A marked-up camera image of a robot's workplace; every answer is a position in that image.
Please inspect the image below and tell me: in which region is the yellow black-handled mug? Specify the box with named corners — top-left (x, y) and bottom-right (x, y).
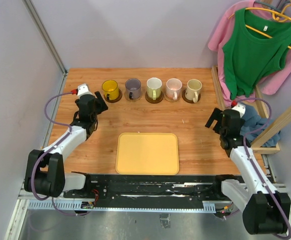
top-left (102, 79), bottom-right (119, 101)

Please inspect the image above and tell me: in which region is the brown wooden coaster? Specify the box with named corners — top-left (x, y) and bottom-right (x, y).
top-left (145, 91), bottom-right (164, 104)
top-left (103, 88), bottom-right (123, 103)
top-left (182, 89), bottom-right (201, 104)

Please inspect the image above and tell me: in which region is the large woven rattan coaster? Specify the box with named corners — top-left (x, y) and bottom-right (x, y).
top-left (123, 92), bottom-right (143, 102)

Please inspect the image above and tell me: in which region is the purple grey mug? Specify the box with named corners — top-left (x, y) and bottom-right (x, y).
top-left (125, 78), bottom-right (142, 99)

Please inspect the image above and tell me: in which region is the cream beige mug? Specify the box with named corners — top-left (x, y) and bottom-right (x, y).
top-left (185, 79), bottom-right (203, 103)

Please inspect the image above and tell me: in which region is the brown wooden coaster top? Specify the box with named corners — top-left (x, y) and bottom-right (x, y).
top-left (145, 91), bottom-right (164, 104)

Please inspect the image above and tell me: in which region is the pink white mug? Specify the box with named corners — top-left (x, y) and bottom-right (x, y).
top-left (165, 78), bottom-right (183, 100)

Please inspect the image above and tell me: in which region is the small woven rattan coaster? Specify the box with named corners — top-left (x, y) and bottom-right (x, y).
top-left (164, 92), bottom-right (180, 103)

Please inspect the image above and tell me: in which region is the white green-handled mug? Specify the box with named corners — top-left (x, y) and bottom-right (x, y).
top-left (146, 77), bottom-right (163, 101)

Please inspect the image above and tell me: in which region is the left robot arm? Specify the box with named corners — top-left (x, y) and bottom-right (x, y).
top-left (24, 89), bottom-right (108, 201)

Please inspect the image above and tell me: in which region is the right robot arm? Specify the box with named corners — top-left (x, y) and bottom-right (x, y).
top-left (205, 104), bottom-right (291, 240)

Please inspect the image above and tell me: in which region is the blue crumpled cloth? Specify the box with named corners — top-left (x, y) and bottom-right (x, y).
top-left (240, 104), bottom-right (273, 143)

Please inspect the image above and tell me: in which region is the yellow plastic tray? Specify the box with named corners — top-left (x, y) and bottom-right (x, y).
top-left (115, 132), bottom-right (180, 176)

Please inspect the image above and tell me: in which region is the green tank top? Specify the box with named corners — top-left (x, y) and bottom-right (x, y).
top-left (222, 8), bottom-right (291, 100)

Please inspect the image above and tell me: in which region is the pink t-shirt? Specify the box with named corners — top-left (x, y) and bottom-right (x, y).
top-left (208, 0), bottom-right (291, 106)

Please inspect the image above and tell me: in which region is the yellow clothes hanger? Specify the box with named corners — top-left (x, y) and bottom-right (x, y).
top-left (228, 6), bottom-right (291, 56)

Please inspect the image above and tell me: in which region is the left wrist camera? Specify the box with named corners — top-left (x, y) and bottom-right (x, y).
top-left (70, 83), bottom-right (92, 98)

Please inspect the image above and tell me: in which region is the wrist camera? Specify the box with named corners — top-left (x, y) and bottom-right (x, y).
top-left (230, 100), bottom-right (246, 118)
top-left (70, 83), bottom-right (92, 98)

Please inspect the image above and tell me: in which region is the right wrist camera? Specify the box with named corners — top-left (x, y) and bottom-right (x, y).
top-left (230, 100), bottom-right (246, 118)

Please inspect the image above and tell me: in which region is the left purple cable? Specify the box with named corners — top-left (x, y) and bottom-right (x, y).
top-left (29, 91), bottom-right (91, 217)

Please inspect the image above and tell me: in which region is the purple cable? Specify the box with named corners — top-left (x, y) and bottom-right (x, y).
top-left (221, 97), bottom-right (291, 238)
top-left (29, 91), bottom-right (91, 217)

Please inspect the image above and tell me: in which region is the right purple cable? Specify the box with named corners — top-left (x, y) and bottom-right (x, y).
top-left (221, 97), bottom-right (291, 238)

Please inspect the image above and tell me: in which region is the wooden rack frame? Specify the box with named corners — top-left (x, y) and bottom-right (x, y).
top-left (211, 0), bottom-right (291, 155)

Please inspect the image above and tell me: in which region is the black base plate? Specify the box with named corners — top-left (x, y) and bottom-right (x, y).
top-left (34, 172), bottom-right (273, 208)

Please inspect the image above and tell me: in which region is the aluminium rail frame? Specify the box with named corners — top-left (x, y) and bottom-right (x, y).
top-left (4, 178), bottom-right (291, 240)

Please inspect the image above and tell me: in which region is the aluminium corner post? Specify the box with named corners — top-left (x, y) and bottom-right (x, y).
top-left (22, 0), bottom-right (69, 76)

